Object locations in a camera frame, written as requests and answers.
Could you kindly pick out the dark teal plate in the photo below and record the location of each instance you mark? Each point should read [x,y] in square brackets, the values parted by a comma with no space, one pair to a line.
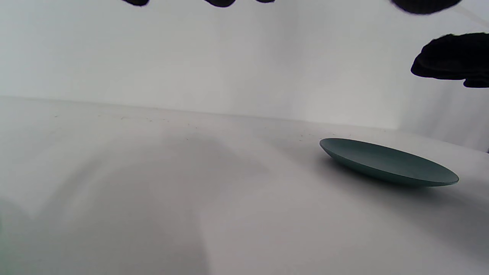
[386,162]

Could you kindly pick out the person's left hand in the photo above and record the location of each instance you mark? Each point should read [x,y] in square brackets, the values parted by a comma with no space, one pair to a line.
[447,57]

